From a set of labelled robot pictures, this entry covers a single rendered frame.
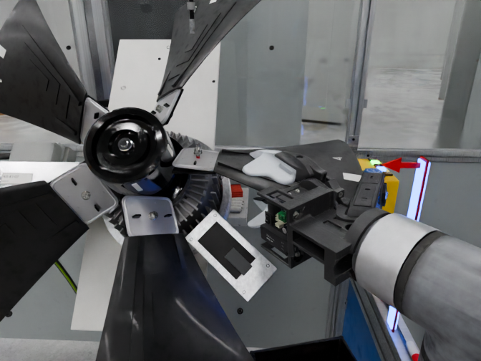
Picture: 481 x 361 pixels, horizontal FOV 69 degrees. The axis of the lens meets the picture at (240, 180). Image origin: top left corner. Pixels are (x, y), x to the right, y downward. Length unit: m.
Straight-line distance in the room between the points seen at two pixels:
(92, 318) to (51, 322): 1.16
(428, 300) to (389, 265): 0.04
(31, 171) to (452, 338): 0.70
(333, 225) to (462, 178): 1.18
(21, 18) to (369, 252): 0.66
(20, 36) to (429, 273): 0.69
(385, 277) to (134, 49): 0.83
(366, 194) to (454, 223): 1.20
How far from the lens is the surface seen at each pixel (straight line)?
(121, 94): 0.92
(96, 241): 0.81
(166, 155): 0.51
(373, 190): 0.41
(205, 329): 0.54
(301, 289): 1.58
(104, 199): 0.60
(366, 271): 0.32
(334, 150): 0.62
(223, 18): 0.65
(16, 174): 0.79
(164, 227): 0.56
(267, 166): 0.43
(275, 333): 1.73
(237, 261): 0.60
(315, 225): 0.35
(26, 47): 0.73
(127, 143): 0.52
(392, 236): 0.31
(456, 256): 0.30
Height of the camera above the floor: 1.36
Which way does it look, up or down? 21 degrees down
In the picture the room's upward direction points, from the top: straight up
